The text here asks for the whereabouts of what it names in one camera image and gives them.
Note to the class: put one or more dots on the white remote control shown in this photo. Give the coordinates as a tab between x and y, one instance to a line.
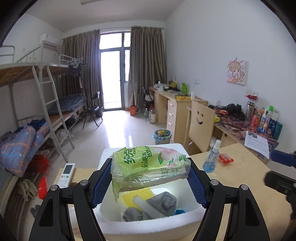
66	175

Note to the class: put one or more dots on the left brown curtain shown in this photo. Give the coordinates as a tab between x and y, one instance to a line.
84	46

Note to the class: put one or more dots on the white foam box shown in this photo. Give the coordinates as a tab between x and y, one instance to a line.
109	212

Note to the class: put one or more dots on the anime wall picture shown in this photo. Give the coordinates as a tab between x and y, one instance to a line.
236	72

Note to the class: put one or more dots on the green tissue pack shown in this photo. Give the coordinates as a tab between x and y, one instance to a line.
146	166

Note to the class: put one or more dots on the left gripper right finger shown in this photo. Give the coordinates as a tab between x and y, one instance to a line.
235	205

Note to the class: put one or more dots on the black folding chair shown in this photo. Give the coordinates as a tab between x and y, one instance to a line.
92	108

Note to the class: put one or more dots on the brown curtain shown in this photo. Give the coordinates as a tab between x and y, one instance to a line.
147	63
84	46

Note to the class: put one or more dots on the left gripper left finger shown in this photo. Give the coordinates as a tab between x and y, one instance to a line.
53	220

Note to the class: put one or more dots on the wooden smiley chair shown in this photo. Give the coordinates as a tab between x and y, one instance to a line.
199	128

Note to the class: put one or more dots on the white air conditioner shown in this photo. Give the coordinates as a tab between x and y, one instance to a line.
49	40

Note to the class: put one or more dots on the metal bunk bed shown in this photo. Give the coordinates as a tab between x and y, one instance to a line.
43	74

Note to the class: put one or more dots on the blue plaid mattress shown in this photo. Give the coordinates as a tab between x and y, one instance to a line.
67	104

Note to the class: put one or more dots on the white foam stick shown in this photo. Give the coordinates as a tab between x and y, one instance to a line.
147	208

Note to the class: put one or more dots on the white paper sheet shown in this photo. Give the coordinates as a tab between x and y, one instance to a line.
257	143

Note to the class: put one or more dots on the patterned desk mat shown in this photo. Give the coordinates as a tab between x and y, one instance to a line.
236	129

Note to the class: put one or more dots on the trash bin with blue bag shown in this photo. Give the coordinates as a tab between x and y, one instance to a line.
162	136

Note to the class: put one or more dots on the right brown curtain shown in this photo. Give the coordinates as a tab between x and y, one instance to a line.
147	63

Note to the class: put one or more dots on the wooden desk with drawers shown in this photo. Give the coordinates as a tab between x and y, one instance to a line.
171	112

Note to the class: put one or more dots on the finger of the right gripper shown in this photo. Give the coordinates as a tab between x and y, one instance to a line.
287	159
282	184

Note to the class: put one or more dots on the red snack packet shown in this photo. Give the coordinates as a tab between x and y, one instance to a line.
225	159

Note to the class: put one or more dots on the orange bag on floor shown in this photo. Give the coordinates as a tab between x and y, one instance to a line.
133	110

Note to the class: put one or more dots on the ceiling tube light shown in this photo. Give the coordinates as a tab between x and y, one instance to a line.
83	2

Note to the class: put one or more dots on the grey sock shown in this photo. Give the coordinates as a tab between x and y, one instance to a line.
164	202

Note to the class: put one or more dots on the blue spray bottle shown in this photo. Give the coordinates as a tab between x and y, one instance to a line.
212	158

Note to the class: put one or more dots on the blue orange quilt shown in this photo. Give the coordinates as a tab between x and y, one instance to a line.
19	147

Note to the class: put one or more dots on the balcony glass door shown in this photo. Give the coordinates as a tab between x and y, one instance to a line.
115	68

